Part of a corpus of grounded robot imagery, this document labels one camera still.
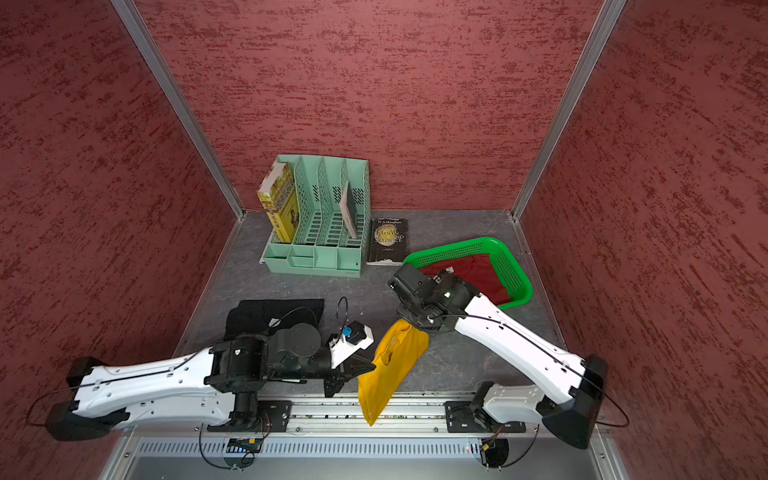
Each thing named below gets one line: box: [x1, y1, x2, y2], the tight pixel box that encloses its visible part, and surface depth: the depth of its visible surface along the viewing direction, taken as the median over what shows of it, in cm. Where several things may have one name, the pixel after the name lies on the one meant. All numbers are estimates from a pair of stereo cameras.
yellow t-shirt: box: [358, 319, 430, 427], surface depth 63 cm
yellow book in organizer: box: [257, 162, 300, 244], surface depth 99 cm
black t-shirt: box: [224, 299, 325, 337], surface depth 92 cm
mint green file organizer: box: [260, 155, 371, 278], surface depth 107 cm
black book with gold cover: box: [366, 217, 409, 266], surface depth 112 cm
